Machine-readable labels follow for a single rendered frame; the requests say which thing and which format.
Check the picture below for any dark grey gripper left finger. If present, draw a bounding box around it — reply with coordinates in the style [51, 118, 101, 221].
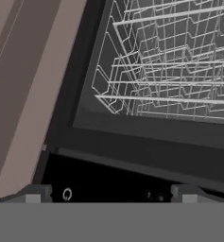
[0, 183, 53, 203]

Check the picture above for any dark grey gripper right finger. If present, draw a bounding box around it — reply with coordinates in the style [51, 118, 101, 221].
[170, 183, 224, 203]

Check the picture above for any black dishwasher door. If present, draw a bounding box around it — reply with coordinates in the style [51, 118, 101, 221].
[40, 150, 224, 203]

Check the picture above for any black dishwasher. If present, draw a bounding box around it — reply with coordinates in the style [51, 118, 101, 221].
[32, 0, 224, 203]

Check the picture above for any brown cabinet panel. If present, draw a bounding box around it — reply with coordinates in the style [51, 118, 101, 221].
[0, 0, 90, 202]

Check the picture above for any white wire dishwasher rack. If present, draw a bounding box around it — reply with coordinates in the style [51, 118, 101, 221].
[94, 53, 224, 122]
[111, 0, 224, 65]

